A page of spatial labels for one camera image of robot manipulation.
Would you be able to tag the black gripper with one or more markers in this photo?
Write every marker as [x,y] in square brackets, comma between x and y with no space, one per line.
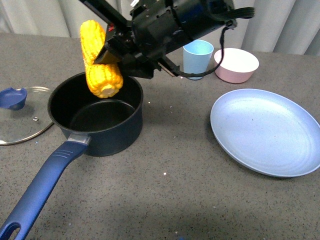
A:
[139,46]

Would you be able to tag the glass lid with blue knob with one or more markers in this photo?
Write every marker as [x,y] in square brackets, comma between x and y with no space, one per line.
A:
[23,114]

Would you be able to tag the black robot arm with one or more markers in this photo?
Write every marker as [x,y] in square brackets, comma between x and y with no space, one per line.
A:
[210,18]

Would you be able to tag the light blue cup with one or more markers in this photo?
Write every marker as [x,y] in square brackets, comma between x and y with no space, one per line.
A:
[196,56]

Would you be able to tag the dark blue saucepan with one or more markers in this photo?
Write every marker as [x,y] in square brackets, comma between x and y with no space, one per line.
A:
[92,126]

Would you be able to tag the pink bowl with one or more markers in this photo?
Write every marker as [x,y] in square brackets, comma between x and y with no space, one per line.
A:
[237,66]

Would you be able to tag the grey curtain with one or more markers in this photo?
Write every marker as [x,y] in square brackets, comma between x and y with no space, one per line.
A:
[279,26]

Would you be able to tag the light blue plate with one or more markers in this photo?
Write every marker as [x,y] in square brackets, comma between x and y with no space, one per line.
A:
[266,133]

